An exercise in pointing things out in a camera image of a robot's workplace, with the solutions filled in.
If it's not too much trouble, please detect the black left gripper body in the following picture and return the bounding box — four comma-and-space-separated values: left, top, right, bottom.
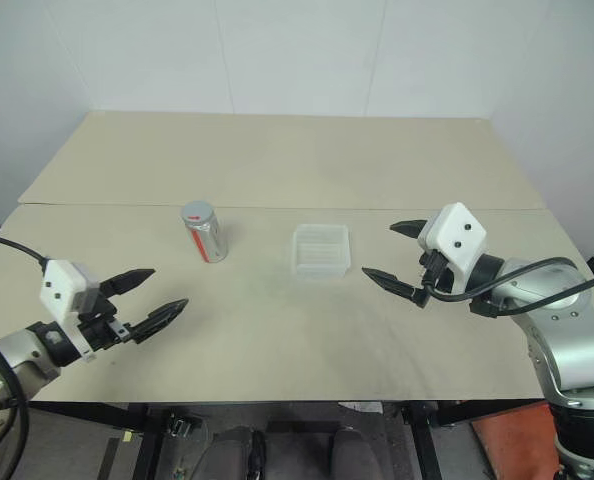
76, 298, 132, 353

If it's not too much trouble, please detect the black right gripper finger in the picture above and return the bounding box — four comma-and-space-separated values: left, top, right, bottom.
361, 267, 432, 311
389, 218, 431, 247

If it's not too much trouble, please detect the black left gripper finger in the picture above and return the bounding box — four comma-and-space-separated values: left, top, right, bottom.
98, 268, 157, 301
124, 298, 190, 345

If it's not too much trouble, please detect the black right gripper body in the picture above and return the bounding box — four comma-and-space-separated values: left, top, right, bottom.
418, 248, 452, 294

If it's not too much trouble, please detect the clear plastic square container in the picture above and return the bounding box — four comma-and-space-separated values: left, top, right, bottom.
289, 223, 353, 282

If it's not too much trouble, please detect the silver can with red stripe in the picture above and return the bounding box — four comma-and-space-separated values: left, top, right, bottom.
181, 213, 229, 264

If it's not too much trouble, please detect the grey plastic jar lid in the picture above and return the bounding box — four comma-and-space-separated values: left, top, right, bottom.
180, 200, 216, 227

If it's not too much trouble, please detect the dark rounded shape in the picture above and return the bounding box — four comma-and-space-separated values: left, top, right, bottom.
196, 425, 259, 480
329, 427, 396, 480

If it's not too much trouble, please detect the orange floor mat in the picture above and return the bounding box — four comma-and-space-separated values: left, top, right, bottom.
469, 401, 563, 480

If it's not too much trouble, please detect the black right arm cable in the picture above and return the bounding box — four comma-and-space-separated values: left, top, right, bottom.
419, 256, 594, 304

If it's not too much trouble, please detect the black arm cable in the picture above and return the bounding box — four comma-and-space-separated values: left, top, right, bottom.
419, 256, 594, 304
0, 233, 52, 274

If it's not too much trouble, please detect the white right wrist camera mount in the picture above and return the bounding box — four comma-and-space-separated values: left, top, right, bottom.
417, 201, 488, 294

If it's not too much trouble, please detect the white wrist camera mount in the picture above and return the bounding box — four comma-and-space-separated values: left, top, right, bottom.
417, 201, 488, 294
39, 259, 101, 364

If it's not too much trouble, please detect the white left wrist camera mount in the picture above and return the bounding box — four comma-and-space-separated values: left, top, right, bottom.
39, 259, 101, 364

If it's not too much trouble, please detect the black looping body cable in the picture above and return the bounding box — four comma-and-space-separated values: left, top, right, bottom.
0, 323, 32, 480

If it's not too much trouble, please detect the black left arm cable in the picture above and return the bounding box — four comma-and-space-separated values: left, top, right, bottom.
0, 233, 52, 274

